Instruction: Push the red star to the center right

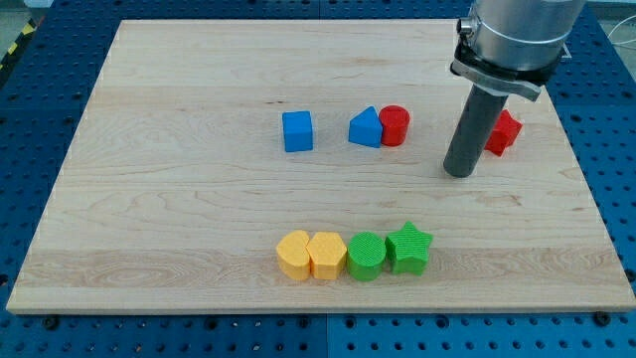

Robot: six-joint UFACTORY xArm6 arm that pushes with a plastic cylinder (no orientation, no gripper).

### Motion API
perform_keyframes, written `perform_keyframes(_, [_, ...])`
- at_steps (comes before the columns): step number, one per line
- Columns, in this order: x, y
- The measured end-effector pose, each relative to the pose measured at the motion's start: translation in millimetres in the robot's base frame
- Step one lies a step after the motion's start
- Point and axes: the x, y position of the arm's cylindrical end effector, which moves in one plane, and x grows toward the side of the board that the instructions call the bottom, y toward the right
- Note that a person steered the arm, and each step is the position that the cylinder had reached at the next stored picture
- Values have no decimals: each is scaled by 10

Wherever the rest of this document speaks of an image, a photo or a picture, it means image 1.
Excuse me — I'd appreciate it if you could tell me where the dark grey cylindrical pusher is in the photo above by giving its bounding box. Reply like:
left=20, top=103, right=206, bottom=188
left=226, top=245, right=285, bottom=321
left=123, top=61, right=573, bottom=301
left=443, top=85, right=508, bottom=178

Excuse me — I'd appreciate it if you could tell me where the red star block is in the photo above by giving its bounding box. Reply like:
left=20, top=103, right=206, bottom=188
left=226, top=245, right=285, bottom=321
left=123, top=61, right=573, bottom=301
left=485, top=109, right=523, bottom=156

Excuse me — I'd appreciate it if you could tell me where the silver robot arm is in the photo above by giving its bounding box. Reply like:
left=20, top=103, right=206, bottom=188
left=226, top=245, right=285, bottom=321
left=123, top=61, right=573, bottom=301
left=443, top=0, right=585, bottom=178

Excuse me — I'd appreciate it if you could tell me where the green star block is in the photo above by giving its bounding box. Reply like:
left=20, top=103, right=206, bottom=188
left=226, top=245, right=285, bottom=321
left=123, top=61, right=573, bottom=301
left=385, top=221, right=433, bottom=275

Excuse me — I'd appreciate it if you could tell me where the red cylinder block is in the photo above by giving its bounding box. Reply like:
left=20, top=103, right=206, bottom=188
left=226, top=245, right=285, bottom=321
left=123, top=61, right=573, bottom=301
left=379, top=105, right=410, bottom=146

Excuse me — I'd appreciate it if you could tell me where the blue triangle block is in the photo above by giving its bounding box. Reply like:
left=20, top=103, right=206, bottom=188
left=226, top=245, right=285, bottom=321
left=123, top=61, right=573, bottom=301
left=348, top=106, right=383, bottom=148

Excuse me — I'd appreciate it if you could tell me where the green cylinder block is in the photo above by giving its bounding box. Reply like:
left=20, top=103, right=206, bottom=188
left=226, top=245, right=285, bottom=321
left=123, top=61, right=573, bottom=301
left=347, top=232, right=387, bottom=281

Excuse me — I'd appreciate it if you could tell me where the blue cube block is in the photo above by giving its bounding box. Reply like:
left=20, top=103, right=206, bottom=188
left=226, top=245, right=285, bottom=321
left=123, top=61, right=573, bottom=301
left=282, top=110, right=313, bottom=152

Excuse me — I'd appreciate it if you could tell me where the yellow hexagon block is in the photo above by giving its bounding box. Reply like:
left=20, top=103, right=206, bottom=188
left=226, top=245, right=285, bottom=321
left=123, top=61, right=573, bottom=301
left=307, top=232, right=347, bottom=279

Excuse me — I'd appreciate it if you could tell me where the yellow half-round block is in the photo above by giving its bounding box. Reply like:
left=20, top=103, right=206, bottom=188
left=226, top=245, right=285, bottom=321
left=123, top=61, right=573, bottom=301
left=275, top=230, right=311, bottom=280

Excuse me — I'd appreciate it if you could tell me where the wooden board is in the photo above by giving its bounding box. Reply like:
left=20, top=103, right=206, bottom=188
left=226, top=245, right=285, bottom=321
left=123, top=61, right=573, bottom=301
left=7, top=20, right=635, bottom=314

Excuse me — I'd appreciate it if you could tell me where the white cable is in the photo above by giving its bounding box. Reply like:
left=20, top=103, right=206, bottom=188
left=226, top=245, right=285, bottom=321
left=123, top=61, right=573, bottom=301
left=606, top=13, right=636, bottom=52

